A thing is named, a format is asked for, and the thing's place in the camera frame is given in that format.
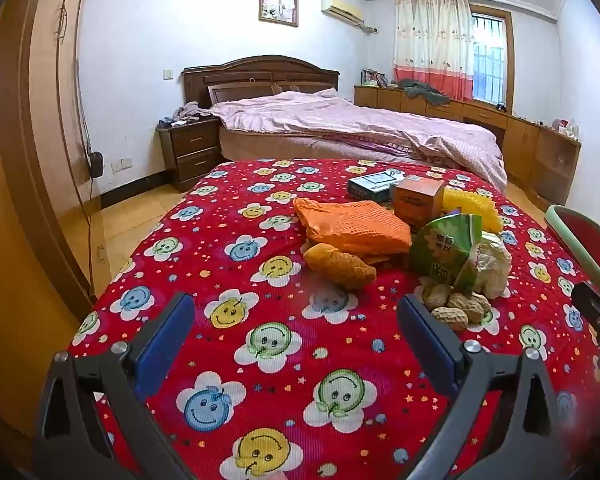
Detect orange cardboard box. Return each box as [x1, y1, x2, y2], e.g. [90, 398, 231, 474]
[390, 178, 446, 224]

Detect green rimmed red bin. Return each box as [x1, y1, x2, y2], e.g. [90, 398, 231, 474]
[545, 204, 600, 306]

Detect green snack packet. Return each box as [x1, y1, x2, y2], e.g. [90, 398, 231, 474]
[409, 213, 483, 296]

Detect pink duvet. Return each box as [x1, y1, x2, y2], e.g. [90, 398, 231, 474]
[200, 88, 506, 191]

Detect grey clothes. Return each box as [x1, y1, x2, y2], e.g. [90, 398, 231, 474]
[397, 78, 451, 107]

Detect black cable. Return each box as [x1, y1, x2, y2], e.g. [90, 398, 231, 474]
[72, 57, 106, 291]

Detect brown bread roll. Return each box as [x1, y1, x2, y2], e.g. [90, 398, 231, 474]
[303, 243, 377, 291]

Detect wooden bed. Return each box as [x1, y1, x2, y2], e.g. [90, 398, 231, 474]
[181, 55, 506, 191]

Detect wooden wardrobe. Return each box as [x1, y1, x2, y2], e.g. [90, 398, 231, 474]
[0, 0, 111, 461]

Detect clothes pile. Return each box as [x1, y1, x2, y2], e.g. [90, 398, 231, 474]
[157, 101, 213, 127]

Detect window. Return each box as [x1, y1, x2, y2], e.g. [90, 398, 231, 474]
[470, 5, 513, 103]

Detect patterned curtain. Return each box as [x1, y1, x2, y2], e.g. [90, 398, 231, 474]
[393, 0, 476, 101]

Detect peanut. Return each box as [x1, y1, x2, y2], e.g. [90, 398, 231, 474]
[431, 306, 469, 332]
[422, 284, 451, 311]
[447, 291, 492, 323]

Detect wooden nightstand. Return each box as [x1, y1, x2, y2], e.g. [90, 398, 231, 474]
[156, 117, 223, 193]

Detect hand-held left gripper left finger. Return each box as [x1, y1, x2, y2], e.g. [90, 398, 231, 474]
[32, 291, 201, 480]

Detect wooden cabinet desk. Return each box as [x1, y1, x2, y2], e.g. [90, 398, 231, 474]
[354, 84, 582, 206]

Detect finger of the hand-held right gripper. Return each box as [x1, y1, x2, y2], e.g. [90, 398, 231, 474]
[571, 281, 600, 333]

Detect orange knitted cloth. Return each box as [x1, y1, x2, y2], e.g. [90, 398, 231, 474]
[293, 197, 412, 256]

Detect blue box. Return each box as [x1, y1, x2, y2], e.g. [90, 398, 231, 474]
[347, 171, 405, 203]

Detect air conditioner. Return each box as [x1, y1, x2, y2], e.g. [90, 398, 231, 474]
[320, 0, 366, 26]

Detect crumpled white plastic bag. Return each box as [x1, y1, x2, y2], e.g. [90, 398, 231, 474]
[472, 232, 513, 301]

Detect red floral blanket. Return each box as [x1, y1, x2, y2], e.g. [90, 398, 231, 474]
[67, 157, 600, 480]

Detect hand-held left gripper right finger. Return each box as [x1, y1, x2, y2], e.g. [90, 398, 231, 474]
[396, 294, 576, 480]

